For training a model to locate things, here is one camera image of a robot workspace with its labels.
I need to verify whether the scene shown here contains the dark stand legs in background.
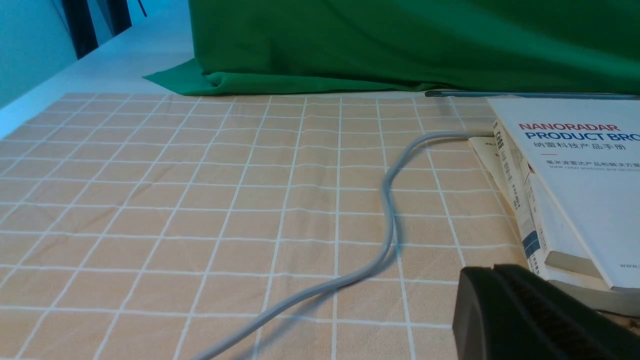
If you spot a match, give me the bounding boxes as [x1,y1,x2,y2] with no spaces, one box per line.
[52,0,148,60]

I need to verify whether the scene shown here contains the green backdrop cloth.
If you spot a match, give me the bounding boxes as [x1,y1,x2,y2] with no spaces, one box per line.
[146,0,640,96]

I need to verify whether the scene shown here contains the orange checked tablecloth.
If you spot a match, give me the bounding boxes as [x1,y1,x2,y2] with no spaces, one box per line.
[0,93,525,360]

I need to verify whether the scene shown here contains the thin magazine at stack bottom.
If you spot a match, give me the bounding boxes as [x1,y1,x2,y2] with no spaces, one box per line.
[468,136,512,202]

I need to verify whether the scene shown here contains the white Nanoradar product brochure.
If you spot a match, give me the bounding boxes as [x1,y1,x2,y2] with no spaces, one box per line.
[489,98,640,291]

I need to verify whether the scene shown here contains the dark flat bar at backdrop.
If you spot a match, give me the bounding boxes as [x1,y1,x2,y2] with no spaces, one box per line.
[424,89,640,100]

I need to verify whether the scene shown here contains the thick white paperback book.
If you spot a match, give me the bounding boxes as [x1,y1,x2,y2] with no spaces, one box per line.
[518,153,602,280]

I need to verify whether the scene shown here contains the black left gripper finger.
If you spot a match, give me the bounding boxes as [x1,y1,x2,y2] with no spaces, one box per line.
[452,264,640,360]

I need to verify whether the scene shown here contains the grey power cable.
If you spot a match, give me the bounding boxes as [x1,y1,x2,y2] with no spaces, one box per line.
[190,131,493,360]

